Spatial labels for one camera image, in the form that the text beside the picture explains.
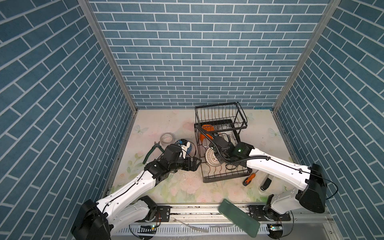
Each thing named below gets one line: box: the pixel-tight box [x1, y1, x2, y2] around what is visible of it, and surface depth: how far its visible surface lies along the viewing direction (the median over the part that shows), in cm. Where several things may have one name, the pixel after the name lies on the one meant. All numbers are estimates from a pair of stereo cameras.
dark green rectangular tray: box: [218, 199, 261, 238], surface depth 74 cm
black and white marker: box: [260, 177, 272, 191], surface depth 80 cm
